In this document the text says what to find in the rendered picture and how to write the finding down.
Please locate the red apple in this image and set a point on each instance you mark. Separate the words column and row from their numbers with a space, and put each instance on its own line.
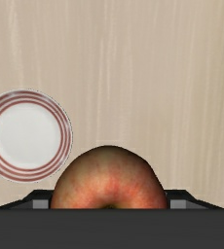
column 109, row 181

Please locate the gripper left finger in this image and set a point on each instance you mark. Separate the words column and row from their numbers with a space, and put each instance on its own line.
column 39, row 201

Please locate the white plate with red rings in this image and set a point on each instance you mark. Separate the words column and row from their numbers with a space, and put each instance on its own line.
column 27, row 135

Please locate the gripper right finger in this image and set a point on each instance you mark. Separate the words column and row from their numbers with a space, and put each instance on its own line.
column 180, row 201

